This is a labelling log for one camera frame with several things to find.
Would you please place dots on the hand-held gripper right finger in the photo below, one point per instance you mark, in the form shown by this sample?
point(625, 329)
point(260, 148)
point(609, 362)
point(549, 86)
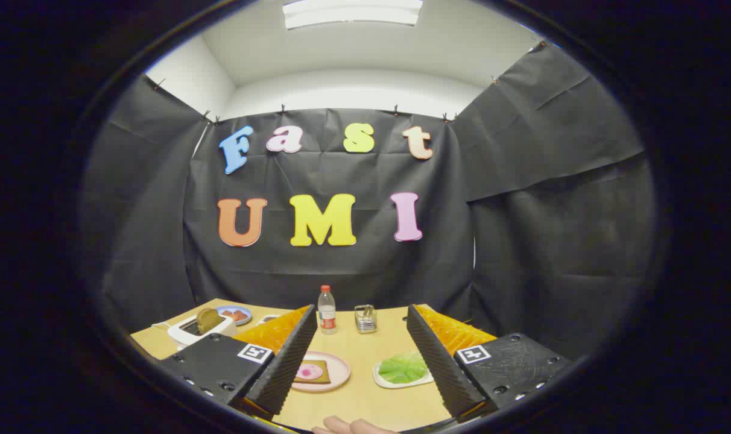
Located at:
point(438, 367)

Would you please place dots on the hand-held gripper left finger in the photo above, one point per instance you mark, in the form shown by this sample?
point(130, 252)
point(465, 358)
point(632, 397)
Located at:
point(287, 367)

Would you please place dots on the green lettuce leaf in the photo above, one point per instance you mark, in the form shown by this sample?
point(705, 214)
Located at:
point(401, 367)

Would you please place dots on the brown toast bread slice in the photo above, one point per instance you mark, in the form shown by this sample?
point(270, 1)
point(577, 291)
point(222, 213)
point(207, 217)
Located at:
point(207, 319)

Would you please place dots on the pink ham slice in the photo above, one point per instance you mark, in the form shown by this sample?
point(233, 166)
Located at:
point(308, 371)

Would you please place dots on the white square plate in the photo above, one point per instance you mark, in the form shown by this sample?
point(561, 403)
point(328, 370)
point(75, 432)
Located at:
point(414, 384)

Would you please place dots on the pink round plate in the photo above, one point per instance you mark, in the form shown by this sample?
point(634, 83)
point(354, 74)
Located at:
point(340, 371)

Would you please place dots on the white divided tray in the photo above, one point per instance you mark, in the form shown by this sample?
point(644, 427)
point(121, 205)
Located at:
point(268, 317)

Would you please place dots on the clear plastic water bottle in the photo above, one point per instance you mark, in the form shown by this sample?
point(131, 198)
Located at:
point(327, 313)

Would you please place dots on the pile of brown meat slices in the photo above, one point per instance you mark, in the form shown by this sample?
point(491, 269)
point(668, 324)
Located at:
point(236, 314)

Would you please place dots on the blue round plate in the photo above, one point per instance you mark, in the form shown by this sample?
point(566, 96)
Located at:
point(224, 310)

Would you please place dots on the metal mesh utensil holder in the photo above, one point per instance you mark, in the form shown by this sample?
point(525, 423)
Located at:
point(365, 320)

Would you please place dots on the white toaster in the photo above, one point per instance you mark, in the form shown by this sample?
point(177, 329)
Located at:
point(181, 339)

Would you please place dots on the white ceiling light panel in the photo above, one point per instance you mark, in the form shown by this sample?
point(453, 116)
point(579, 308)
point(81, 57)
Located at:
point(353, 13)

